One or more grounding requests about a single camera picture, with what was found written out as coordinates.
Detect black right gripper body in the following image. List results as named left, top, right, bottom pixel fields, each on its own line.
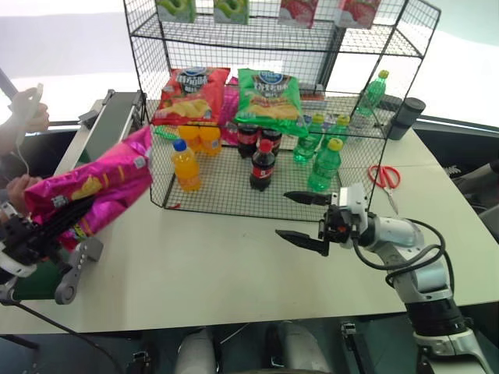
left=318, top=204, right=354, bottom=245

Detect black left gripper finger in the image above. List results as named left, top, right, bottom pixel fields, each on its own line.
left=37, top=228, right=77, bottom=261
left=37, top=196, right=99, bottom=237

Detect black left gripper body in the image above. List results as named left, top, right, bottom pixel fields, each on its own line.
left=0, top=215, right=44, bottom=266

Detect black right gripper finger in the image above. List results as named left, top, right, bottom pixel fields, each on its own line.
left=274, top=229, right=331, bottom=257
left=283, top=190, right=339, bottom=206

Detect pink potato chip bag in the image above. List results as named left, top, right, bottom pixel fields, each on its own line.
left=23, top=125, right=154, bottom=251
left=218, top=76, right=240, bottom=129

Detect green belt conveyor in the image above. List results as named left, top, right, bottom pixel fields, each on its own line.
left=0, top=89, right=146, bottom=305

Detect person's bare hand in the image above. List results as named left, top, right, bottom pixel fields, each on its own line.
left=5, top=174, right=43, bottom=216

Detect person's hand holding phone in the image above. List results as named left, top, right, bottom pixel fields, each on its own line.
left=7, top=87, right=51, bottom=134

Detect green soda bottle yellow cap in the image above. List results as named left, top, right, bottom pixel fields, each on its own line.
left=307, top=137, right=344, bottom=193
left=292, top=113, right=327, bottom=165
left=323, top=115, right=351, bottom=151
left=356, top=69, right=391, bottom=118

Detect cola bottle red cap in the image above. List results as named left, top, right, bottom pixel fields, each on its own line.
left=236, top=123, right=262, bottom=159
left=260, top=126, right=283, bottom=157
left=249, top=139, right=279, bottom=193

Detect red flat box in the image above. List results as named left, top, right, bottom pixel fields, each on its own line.
left=299, top=83, right=327, bottom=104

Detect green potato chip bag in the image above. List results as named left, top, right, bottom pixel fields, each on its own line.
left=233, top=68, right=310, bottom=138

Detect silver rounded robot leg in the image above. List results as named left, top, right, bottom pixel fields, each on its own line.
left=174, top=330, right=217, bottom=374
left=267, top=322, right=333, bottom=374

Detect black cylinder cup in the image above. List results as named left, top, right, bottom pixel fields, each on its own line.
left=388, top=97, right=426, bottom=141

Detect orange soda bottle blue cap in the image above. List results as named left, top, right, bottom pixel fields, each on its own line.
left=172, top=139, right=202, bottom=193

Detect green plastic toothed clip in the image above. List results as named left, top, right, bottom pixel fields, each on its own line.
left=154, top=125, right=182, bottom=143

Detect red potato chip bag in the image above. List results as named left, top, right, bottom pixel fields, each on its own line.
left=151, top=66, right=232, bottom=127

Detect red strawberry juice carton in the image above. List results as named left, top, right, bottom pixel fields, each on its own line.
left=336, top=0, right=382, bottom=30
left=278, top=0, right=319, bottom=30

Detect green apple juice carton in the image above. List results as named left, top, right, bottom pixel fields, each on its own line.
left=213, top=0, right=250, bottom=26
left=155, top=0, right=197, bottom=24

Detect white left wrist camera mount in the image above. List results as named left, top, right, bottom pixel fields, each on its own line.
left=0, top=251, right=39, bottom=279

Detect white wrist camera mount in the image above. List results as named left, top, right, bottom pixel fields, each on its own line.
left=0, top=251, right=39, bottom=279
left=336, top=182, right=370, bottom=249

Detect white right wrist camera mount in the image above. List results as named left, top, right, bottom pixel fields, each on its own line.
left=336, top=182, right=370, bottom=249

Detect black wire grid rack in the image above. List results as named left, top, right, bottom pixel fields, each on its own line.
left=122, top=0, right=443, bottom=223

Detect red handled scissors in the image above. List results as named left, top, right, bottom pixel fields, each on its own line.
left=367, top=164, right=402, bottom=213

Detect white phone cable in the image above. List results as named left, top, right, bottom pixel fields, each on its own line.
left=14, top=115, right=31, bottom=173

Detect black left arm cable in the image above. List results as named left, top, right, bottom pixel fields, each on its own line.
left=0, top=298, right=126, bottom=374

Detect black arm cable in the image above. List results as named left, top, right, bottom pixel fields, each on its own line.
left=352, top=217, right=456, bottom=294
left=0, top=298, right=126, bottom=374

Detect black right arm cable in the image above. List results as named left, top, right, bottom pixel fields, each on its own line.
left=352, top=217, right=456, bottom=294

